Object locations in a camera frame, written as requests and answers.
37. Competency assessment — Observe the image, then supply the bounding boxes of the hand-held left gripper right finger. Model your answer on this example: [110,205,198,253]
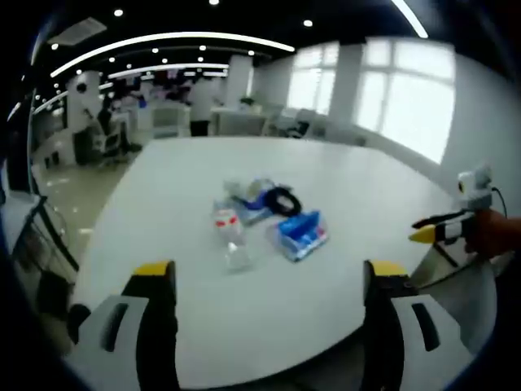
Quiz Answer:
[363,259,475,391]

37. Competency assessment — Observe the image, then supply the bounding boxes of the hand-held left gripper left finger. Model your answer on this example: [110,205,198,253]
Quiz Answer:
[67,260,181,391]

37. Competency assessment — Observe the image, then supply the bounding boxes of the blue tissue packet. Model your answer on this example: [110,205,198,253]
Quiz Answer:
[266,209,330,263]

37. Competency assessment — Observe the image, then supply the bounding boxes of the clear plastic water bottle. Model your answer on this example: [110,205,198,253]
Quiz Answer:
[211,198,256,275]

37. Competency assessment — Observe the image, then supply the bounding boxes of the blue and clear plastic bag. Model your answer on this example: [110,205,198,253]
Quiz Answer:
[223,177,282,226]

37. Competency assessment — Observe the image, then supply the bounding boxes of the person's right hand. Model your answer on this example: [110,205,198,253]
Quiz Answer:
[463,206,521,260]

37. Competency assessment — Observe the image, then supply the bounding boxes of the white table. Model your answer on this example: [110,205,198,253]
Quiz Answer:
[72,136,500,390]

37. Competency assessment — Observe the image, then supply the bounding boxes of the black office chair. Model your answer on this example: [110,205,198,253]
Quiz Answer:
[284,108,317,139]

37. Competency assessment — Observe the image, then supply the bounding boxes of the white office desk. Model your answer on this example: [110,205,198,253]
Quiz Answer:
[209,106,272,138]

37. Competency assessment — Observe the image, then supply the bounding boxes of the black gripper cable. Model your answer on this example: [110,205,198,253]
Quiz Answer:
[490,186,510,219]

